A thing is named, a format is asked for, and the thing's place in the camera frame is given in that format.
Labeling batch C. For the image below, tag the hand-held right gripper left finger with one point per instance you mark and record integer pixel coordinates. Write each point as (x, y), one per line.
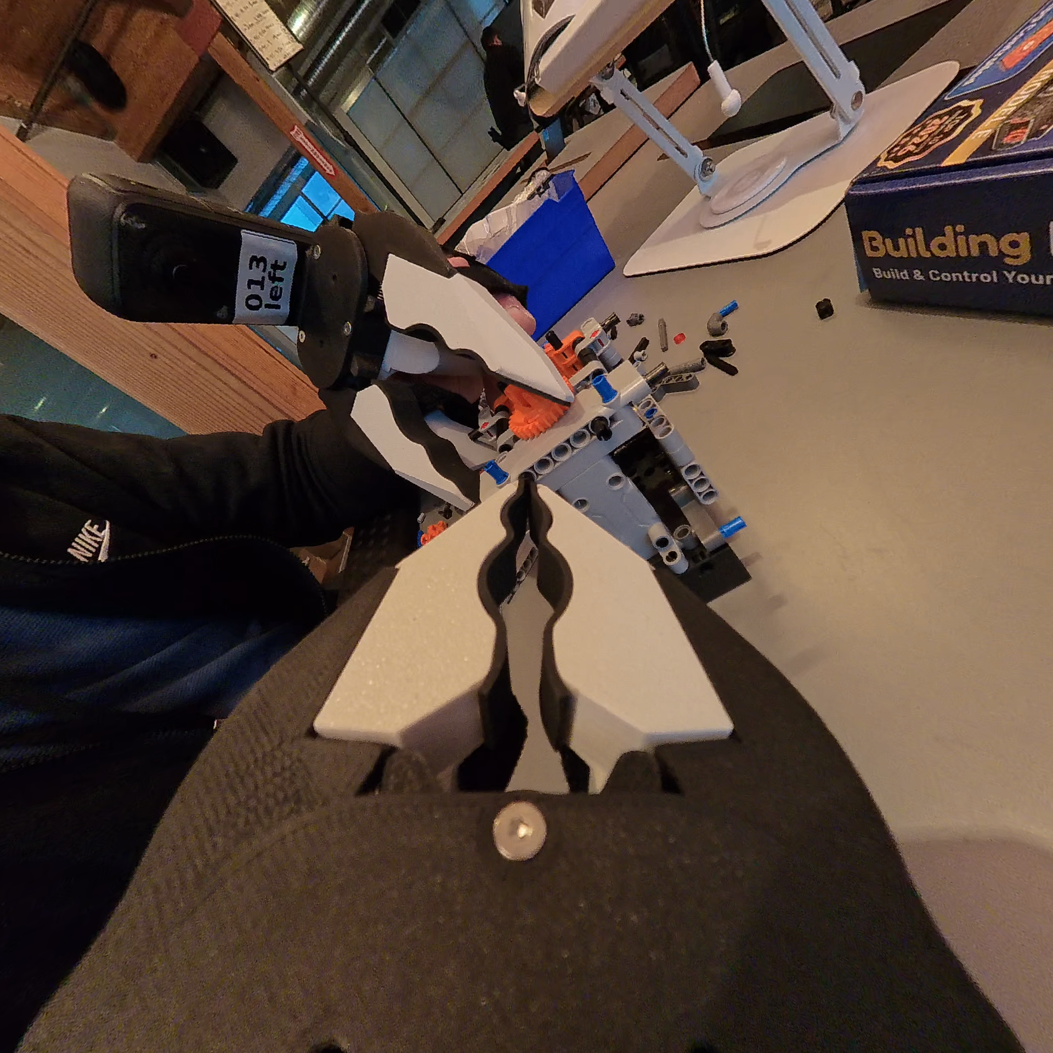
(403, 658)

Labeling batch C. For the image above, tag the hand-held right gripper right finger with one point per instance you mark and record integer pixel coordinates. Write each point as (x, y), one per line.
(650, 658)

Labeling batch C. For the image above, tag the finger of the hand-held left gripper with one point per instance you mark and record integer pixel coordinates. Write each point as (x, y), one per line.
(412, 445)
(477, 338)

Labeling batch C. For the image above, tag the orange gear frame assembly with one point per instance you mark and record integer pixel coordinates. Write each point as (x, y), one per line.
(634, 461)

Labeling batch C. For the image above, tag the person's left forearm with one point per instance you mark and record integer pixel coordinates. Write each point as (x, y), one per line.
(198, 477)

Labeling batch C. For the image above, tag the person's left hand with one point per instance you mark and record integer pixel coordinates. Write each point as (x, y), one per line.
(466, 389)

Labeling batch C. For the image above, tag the clear plastic bags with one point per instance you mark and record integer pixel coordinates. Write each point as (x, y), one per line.
(502, 231)

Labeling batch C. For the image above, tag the blue plastic bin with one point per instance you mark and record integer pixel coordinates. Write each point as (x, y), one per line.
(560, 255)

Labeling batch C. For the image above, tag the person's torso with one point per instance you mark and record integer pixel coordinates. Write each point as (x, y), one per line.
(132, 708)

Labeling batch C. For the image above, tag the white book stand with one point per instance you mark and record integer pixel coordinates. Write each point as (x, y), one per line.
(757, 148)

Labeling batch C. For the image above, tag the blue robot kit box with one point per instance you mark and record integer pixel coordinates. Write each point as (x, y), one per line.
(963, 198)

